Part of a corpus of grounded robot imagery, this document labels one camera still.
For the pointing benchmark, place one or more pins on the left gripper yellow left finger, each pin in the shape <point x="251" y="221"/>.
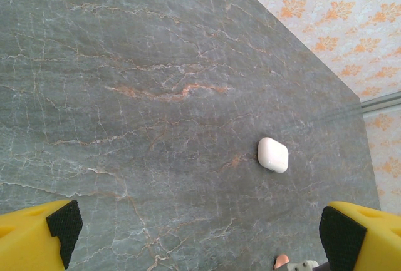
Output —
<point x="28" y="243"/>

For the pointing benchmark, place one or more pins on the small pink curved piece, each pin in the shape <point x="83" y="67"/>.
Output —
<point x="281" y="261"/>

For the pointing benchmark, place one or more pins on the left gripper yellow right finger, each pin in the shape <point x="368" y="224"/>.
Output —
<point x="376" y="243"/>

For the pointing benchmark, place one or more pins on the white earbud charging case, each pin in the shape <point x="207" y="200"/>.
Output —
<point x="272" y="155"/>

